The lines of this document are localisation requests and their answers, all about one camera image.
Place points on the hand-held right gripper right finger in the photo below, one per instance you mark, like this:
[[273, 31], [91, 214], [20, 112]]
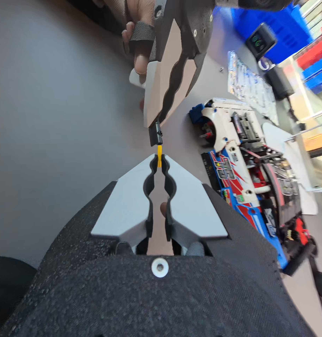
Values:
[[197, 210]]

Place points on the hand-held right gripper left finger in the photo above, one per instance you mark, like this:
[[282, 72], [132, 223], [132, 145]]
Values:
[[121, 210]]

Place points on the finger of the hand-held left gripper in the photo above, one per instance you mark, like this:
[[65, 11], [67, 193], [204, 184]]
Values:
[[183, 84], [158, 87]]

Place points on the black toy axle connector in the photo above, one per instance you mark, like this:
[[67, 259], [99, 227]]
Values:
[[154, 138]]

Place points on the yellow toy axle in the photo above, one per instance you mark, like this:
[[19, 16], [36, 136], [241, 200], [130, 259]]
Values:
[[159, 155]]

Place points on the person's left forearm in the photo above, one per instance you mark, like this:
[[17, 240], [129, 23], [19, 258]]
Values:
[[103, 13]]

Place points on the person's right hand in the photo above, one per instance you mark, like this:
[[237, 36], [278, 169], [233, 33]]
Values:
[[163, 209]]

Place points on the person's left hand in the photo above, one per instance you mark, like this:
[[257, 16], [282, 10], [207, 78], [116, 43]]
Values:
[[140, 10]]

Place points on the holographic sticker sheet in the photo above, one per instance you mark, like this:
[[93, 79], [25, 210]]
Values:
[[250, 87]]

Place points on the black device with round displays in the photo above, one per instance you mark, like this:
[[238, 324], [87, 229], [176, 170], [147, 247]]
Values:
[[261, 42]]

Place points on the brick-built toy race car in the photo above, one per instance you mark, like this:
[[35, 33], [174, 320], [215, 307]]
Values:
[[229, 147]]

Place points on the long blue plastic bin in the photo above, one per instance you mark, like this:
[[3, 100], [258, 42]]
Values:
[[287, 29]]

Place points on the black power adapter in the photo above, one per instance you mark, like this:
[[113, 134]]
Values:
[[279, 83]]

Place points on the white stand with base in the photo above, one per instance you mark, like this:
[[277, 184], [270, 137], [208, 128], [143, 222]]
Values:
[[274, 137]]

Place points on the stack of blue red bins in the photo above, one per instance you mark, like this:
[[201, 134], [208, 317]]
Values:
[[316, 71]]

